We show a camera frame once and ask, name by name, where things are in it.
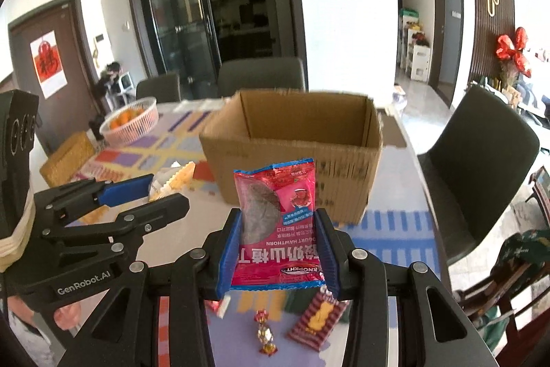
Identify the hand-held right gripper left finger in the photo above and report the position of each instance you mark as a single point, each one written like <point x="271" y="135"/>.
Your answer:
<point x="227" y="257"/>

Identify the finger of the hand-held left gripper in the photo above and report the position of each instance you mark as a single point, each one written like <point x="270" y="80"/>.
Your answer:
<point x="159" y="208"/>
<point x="124" y="188"/>

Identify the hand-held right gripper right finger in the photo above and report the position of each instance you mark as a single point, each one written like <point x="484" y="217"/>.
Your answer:
<point x="328" y="257"/>

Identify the yellow white snack packet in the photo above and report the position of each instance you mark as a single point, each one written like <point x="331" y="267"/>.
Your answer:
<point x="178" y="178"/>

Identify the brown cardboard box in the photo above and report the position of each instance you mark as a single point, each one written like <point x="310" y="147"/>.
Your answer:
<point x="266" y="152"/>

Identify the person's left forearm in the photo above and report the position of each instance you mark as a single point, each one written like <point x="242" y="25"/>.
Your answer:
<point x="30" y="343"/>

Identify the person's left hand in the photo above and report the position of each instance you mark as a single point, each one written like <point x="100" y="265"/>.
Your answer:
<point x="66" y="315"/>

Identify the woven straw box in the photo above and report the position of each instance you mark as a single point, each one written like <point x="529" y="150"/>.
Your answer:
<point x="64" y="160"/>

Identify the red white snack packet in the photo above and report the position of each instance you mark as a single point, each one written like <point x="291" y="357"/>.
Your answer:
<point x="219" y="307"/>

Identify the white plastic basket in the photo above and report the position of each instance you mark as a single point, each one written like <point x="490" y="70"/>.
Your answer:
<point x="129" y="132"/>

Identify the red striped snack packet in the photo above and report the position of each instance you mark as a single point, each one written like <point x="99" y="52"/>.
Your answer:
<point x="316" y="322"/>

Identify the pile of oranges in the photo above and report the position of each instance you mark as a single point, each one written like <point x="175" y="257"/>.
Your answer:
<point x="124" y="120"/>

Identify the gold wrapped candy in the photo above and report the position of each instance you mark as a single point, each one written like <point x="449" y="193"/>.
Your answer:
<point x="264" y="334"/>

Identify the dark green upholstered chair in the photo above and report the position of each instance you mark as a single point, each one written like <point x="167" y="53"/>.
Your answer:
<point x="477" y="160"/>
<point x="159" y="87"/>
<point x="262" y="77"/>

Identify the red white door poster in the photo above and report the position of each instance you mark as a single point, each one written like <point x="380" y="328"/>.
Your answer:
<point x="47" y="64"/>

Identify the brown wooden door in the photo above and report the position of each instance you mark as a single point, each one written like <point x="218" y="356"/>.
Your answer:
<point x="75" y="61"/>

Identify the blue white bag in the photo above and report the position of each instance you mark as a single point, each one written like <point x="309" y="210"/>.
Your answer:
<point x="400" y="98"/>

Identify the black framed glass door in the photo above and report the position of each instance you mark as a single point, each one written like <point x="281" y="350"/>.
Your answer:
<point x="176" y="6"/>

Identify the brown wooden chair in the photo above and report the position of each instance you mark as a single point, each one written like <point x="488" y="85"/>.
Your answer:
<point x="515" y="307"/>

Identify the green patterned cloth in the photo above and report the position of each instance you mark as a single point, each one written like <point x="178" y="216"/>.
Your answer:
<point x="522" y="259"/>

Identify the white shelf unit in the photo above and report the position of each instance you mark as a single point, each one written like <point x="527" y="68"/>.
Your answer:
<point x="417" y="57"/>

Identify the grey interior door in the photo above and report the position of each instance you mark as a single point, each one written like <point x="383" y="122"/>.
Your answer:
<point x="449" y="27"/>

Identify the red foil balloon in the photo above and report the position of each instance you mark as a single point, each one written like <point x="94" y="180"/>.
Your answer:
<point x="513" y="51"/>

